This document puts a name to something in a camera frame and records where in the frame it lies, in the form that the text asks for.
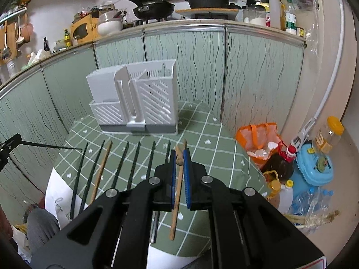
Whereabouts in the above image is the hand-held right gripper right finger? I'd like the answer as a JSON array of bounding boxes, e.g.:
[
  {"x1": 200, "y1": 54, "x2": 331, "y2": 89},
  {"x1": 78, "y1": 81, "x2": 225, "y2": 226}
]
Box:
[{"x1": 183, "y1": 148, "x2": 327, "y2": 269}]

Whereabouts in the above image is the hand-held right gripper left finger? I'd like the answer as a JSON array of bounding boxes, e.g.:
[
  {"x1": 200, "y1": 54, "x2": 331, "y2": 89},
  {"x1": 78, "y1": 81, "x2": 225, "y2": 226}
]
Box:
[{"x1": 30, "y1": 149, "x2": 177, "y2": 269}]

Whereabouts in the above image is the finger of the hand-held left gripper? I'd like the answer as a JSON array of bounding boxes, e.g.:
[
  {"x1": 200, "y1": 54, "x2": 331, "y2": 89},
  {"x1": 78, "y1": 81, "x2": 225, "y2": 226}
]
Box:
[
  {"x1": 0, "y1": 150, "x2": 12, "y2": 172},
  {"x1": 0, "y1": 134, "x2": 22, "y2": 154}
]

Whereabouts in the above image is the wooden chopstick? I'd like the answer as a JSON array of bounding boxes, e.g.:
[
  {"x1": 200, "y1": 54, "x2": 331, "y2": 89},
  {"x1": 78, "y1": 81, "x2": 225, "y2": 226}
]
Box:
[
  {"x1": 90, "y1": 141, "x2": 113, "y2": 204},
  {"x1": 170, "y1": 139, "x2": 187, "y2": 241}
]

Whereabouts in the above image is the white plastic utensil holder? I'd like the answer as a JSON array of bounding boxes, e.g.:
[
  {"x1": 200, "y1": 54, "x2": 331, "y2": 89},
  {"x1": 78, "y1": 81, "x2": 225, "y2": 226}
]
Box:
[{"x1": 86, "y1": 59, "x2": 178, "y2": 135}]

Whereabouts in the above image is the green checked tablecloth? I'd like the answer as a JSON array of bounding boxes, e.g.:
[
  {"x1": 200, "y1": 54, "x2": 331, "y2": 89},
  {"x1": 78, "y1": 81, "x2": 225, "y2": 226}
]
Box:
[{"x1": 52, "y1": 101, "x2": 270, "y2": 258}]

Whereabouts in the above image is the white paper sheet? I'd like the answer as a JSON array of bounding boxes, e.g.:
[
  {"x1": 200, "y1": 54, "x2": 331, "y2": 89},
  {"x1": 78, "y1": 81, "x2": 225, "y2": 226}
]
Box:
[{"x1": 45, "y1": 168, "x2": 93, "y2": 230}]

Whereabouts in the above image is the orange shopping bag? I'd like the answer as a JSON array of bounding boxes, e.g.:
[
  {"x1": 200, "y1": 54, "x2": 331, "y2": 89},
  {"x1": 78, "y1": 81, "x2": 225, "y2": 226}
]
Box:
[{"x1": 235, "y1": 123, "x2": 284, "y2": 170}]

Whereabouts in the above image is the person's grey-clad leg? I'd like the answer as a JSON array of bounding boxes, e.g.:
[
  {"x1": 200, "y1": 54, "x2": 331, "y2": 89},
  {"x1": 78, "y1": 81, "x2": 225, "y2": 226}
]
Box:
[{"x1": 26, "y1": 207, "x2": 61, "y2": 255}]

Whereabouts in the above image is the white tissue pack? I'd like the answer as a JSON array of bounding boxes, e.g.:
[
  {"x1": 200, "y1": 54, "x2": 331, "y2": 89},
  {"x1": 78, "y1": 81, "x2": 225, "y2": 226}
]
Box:
[{"x1": 26, "y1": 50, "x2": 45, "y2": 66}]

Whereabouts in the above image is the hanging metal ladle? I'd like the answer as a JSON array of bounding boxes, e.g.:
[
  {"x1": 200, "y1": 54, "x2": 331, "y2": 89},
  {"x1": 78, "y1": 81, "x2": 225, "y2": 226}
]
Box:
[{"x1": 1, "y1": 22, "x2": 12, "y2": 61}]

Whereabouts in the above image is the dark oil bottle red cap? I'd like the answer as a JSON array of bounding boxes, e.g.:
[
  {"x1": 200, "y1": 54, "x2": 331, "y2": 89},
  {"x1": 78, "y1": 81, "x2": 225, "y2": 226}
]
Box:
[{"x1": 264, "y1": 144, "x2": 298, "y2": 185}]

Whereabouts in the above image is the white jug with yellow cap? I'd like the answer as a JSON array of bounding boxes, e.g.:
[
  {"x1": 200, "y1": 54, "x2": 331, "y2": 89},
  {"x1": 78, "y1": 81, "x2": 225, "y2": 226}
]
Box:
[{"x1": 276, "y1": 179, "x2": 294, "y2": 210}]

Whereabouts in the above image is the hanging wooden cutting board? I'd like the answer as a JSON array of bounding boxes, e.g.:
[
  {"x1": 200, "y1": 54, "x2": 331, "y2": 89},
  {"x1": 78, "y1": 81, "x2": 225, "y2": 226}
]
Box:
[{"x1": 0, "y1": 20, "x2": 17, "y2": 62}]

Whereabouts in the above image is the green patterned kitchen cabinet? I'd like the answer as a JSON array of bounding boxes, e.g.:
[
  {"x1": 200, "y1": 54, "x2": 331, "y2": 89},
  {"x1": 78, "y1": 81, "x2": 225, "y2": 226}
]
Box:
[{"x1": 0, "y1": 20, "x2": 307, "y2": 202}]

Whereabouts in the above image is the pack of water bottles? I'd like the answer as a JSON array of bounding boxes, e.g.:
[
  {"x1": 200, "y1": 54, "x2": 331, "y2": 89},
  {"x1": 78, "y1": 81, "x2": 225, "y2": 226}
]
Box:
[{"x1": 292, "y1": 188, "x2": 334, "y2": 219}]

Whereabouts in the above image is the blue plastic container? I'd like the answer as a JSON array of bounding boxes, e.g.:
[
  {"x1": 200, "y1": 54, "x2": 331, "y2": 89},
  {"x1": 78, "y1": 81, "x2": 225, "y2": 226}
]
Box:
[{"x1": 296, "y1": 143, "x2": 334, "y2": 187}]

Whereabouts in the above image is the yellow wooden box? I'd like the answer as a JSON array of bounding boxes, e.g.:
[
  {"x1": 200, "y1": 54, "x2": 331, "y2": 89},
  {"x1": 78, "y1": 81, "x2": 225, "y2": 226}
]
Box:
[{"x1": 70, "y1": 14, "x2": 101, "y2": 45}]

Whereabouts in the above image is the clear jar with yellow lid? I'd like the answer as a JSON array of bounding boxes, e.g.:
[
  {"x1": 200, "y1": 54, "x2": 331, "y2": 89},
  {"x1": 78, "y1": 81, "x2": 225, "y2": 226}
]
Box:
[{"x1": 313, "y1": 116, "x2": 344, "y2": 154}]

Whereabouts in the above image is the white bowl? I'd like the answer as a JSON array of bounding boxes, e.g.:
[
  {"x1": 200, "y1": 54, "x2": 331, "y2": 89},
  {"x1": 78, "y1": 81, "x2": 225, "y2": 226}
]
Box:
[{"x1": 97, "y1": 11, "x2": 124, "y2": 36}]

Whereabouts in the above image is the gas stove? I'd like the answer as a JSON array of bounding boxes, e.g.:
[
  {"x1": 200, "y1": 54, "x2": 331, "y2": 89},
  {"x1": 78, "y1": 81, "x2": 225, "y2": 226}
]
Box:
[{"x1": 133, "y1": 17, "x2": 186, "y2": 25}]

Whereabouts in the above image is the round wooden board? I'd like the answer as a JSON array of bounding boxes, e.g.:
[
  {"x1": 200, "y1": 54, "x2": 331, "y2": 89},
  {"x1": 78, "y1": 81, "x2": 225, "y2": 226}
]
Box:
[{"x1": 175, "y1": 7, "x2": 239, "y2": 20}]

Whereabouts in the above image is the black frying pan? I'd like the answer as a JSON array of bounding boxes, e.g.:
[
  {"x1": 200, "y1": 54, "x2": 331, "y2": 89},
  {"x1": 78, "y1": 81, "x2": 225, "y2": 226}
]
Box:
[{"x1": 123, "y1": 0, "x2": 176, "y2": 20}]

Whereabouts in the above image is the black-lidded jar of white powder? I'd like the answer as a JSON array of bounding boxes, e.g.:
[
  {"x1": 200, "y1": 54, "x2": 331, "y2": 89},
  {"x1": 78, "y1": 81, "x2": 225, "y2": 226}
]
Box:
[{"x1": 243, "y1": 0, "x2": 270, "y2": 26}]

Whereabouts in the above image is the white squeeze bottle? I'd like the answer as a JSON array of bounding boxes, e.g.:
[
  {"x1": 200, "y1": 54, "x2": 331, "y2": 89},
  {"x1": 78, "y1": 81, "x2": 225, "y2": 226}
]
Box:
[{"x1": 269, "y1": 0, "x2": 281, "y2": 30}]

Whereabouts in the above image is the green-labelled plastic bottle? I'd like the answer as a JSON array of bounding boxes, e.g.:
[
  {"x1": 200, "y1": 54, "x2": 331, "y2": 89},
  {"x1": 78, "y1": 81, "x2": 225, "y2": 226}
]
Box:
[{"x1": 285, "y1": 0, "x2": 297, "y2": 35}]

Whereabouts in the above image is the white wall pipe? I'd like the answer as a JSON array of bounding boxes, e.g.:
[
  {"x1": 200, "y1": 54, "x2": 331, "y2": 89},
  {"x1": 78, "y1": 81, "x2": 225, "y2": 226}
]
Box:
[{"x1": 280, "y1": 0, "x2": 345, "y2": 146}]

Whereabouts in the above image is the clear plastic wall bag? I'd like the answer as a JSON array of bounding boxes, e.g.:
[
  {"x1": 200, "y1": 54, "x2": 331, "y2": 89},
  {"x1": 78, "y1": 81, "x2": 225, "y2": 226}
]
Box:
[{"x1": 272, "y1": 0, "x2": 320, "y2": 62}]

